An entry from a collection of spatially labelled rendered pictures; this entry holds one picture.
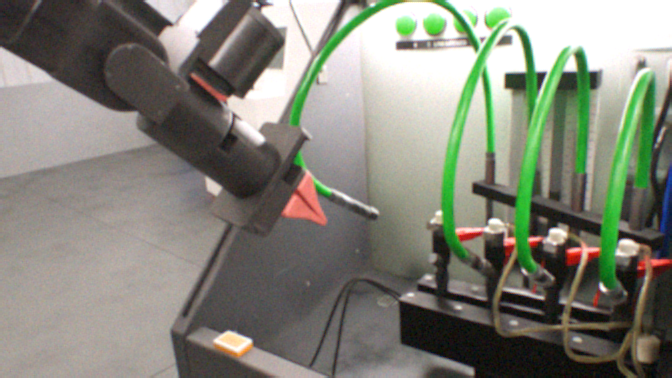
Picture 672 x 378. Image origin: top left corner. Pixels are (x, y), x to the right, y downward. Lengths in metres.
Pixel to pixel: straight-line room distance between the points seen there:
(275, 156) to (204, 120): 0.08
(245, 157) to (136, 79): 0.11
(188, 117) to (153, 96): 0.04
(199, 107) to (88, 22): 0.10
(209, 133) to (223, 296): 0.52
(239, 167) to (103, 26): 0.15
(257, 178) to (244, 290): 0.50
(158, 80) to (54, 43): 0.06
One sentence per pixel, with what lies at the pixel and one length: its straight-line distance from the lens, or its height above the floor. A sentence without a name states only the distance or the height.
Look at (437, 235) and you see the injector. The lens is 0.79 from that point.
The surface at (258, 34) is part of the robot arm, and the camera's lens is 0.42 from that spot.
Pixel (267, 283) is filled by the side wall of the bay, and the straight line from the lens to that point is 0.97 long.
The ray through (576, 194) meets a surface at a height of 1.13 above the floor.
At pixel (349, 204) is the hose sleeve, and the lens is 0.77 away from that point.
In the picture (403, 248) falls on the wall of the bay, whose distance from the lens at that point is 1.19.
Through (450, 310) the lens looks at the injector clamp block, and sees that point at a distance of 0.80.
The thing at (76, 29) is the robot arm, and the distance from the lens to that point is 0.35.
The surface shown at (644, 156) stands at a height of 1.20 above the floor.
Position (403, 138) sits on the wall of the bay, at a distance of 1.11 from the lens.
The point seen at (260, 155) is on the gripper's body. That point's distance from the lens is 0.44.
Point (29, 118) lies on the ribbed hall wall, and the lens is 7.17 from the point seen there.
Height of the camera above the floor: 1.39
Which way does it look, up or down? 18 degrees down
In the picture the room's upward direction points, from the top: 4 degrees counter-clockwise
